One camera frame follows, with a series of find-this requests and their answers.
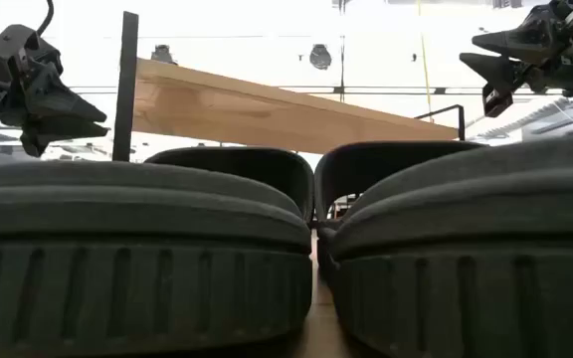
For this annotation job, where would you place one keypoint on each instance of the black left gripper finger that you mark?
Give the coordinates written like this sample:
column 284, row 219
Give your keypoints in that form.
column 62, row 107
column 53, row 133

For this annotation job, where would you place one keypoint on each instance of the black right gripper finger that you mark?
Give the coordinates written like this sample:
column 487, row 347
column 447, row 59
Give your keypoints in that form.
column 530, row 42
column 500, row 69

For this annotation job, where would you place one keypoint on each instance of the black rubber slide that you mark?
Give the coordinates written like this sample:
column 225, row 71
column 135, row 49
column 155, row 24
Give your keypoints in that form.
column 465, row 224
column 117, row 224

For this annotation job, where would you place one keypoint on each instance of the wooden shelf black metal frame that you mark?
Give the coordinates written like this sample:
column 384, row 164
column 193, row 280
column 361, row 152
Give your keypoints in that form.
column 266, row 119

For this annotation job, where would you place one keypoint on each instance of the round black ceiling fixture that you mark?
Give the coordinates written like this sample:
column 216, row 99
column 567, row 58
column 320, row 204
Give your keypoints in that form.
column 320, row 57

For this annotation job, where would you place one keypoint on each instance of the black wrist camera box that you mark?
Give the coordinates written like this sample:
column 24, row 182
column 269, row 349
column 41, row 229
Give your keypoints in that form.
column 497, row 101

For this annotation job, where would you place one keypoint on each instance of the silver ventilation duct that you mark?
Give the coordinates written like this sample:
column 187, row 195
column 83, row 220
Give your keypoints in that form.
column 525, row 119

